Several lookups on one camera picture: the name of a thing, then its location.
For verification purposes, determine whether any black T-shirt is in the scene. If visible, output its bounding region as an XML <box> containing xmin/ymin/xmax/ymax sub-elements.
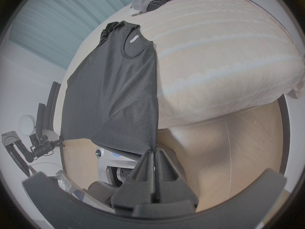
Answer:
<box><xmin>60</xmin><ymin>21</ymin><xmax>159</xmax><ymax>162</ymax></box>

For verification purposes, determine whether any round white mirror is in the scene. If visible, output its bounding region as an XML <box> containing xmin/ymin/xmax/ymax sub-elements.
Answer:
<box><xmin>19</xmin><ymin>115</ymin><xmax>36</xmax><ymax>136</ymax></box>

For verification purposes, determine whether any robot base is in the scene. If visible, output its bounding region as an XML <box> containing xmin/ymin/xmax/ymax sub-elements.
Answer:
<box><xmin>55</xmin><ymin>147</ymin><xmax>143</xmax><ymax>206</ymax></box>

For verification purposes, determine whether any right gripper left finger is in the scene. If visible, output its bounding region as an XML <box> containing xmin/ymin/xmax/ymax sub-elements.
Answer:
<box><xmin>112</xmin><ymin>149</ymin><xmax>156</xmax><ymax>209</ymax></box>

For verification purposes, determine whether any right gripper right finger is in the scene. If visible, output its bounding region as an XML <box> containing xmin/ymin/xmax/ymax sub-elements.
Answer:
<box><xmin>155</xmin><ymin>148</ymin><xmax>199</xmax><ymax>208</ymax></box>

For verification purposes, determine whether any black dressing table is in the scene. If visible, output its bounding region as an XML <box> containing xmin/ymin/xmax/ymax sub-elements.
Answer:
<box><xmin>36</xmin><ymin>103</ymin><xmax>46</xmax><ymax>128</ymax></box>

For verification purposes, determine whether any bed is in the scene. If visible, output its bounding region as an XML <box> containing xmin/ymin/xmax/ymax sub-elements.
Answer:
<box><xmin>54</xmin><ymin>0</ymin><xmax>305</xmax><ymax>134</ymax></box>

